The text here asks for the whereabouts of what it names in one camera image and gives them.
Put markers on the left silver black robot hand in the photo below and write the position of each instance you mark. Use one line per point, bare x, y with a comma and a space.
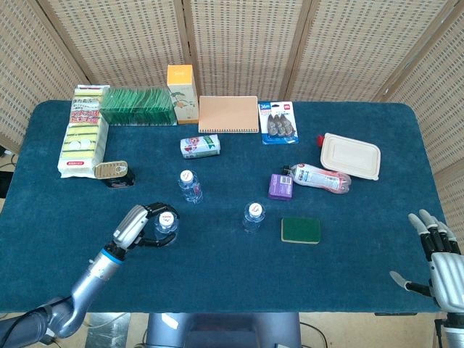
130, 226

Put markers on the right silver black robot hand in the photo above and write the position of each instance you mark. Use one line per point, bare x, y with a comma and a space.
447, 275

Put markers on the clear water bottle white cap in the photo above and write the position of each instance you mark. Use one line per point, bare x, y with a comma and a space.
188, 188
253, 217
166, 220

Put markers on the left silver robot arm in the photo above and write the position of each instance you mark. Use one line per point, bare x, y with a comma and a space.
90, 279

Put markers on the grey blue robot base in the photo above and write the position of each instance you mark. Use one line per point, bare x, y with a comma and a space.
224, 331

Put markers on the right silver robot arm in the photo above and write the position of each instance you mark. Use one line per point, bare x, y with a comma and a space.
455, 333

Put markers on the black gold food tin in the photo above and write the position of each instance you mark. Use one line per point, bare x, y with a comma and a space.
112, 170

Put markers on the black table control panel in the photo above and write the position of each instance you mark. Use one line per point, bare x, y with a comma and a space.
395, 314

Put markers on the yellow sponge multipack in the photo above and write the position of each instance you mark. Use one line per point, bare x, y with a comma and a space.
81, 137

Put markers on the silver metal table foot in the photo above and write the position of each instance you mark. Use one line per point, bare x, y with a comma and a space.
108, 333

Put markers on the blue table cloth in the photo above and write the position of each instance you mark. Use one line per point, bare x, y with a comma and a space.
232, 275

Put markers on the green tea bag box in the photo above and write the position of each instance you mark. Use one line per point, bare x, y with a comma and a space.
137, 105

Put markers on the black floor device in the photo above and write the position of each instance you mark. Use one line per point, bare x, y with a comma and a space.
4, 183

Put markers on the black power plug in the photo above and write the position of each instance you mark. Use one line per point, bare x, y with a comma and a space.
49, 341

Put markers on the tall orange white carton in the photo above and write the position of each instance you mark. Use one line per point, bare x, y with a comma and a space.
183, 94

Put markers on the orange spiral notebook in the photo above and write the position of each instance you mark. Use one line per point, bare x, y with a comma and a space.
228, 114

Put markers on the small purple box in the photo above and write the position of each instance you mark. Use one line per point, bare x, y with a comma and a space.
279, 186

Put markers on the green yellow scouring sponge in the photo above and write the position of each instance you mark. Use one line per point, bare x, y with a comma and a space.
301, 229

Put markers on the beige lidded food container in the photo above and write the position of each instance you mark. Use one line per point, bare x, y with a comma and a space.
349, 156

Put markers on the blue correction tape pack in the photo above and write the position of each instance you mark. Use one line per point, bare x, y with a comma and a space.
277, 123

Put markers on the woven wooden folding screen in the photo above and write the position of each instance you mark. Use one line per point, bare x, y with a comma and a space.
246, 43

